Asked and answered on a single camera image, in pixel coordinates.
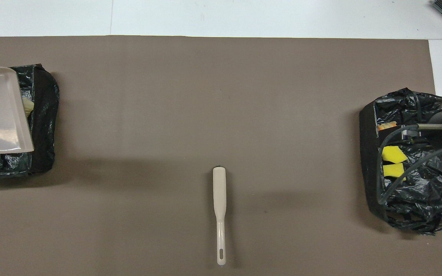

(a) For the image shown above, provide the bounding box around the large yellow sponge piece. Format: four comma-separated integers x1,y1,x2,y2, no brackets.
381,146,408,163

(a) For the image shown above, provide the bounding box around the small yellow sponge piece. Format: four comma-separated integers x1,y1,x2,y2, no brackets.
383,163,407,181

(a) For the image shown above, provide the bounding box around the closed black bag bin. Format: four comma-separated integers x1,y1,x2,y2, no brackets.
0,64,60,179

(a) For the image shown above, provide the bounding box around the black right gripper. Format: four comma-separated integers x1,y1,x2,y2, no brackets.
401,108,442,148

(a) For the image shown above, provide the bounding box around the pale bread slice piece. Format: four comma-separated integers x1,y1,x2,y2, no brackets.
21,97,35,118

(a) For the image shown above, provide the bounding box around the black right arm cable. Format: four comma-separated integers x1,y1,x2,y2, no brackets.
376,123,442,217

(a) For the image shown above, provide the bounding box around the beige hand brush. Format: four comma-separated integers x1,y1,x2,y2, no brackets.
212,166,227,266

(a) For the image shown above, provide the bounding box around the open black bag bin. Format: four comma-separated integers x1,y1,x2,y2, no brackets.
359,88,442,235

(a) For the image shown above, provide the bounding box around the brown paper table mat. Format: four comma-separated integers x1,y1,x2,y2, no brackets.
0,36,442,276

